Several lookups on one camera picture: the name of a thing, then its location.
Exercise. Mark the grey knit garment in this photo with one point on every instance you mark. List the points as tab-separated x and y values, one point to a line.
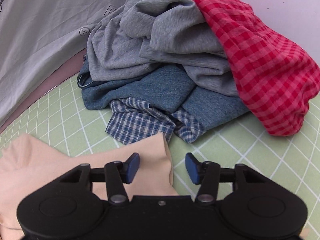
125	47

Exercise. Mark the grey carrot print sheet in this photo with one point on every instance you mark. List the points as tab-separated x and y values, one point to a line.
37	42

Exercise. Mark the red checked garment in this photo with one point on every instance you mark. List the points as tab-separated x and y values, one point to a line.
262	67

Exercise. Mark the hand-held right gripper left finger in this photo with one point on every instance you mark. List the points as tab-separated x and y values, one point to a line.
132	167

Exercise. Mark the green grid mat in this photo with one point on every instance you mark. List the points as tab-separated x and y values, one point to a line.
225	150

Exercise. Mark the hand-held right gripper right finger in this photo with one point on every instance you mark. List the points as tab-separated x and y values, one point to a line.
192	167

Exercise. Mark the blue denim jeans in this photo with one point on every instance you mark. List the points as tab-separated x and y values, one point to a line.
160	87

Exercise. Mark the blue plaid shirt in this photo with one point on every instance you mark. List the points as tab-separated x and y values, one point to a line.
135	122

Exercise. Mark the beige pants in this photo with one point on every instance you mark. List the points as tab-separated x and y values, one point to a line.
37	155

